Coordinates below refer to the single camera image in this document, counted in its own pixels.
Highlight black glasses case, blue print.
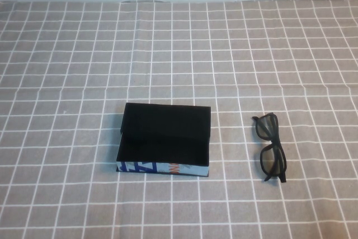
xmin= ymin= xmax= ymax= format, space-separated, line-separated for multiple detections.
xmin=115 ymin=102 xmax=211 ymax=179

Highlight grey white-checked tablecloth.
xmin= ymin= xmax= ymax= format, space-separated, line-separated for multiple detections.
xmin=0 ymin=0 xmax=358 ymax=239

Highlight black-framed glasses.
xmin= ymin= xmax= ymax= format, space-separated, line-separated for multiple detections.
xmin=251 ymin=112 xmax=289 ymax=184

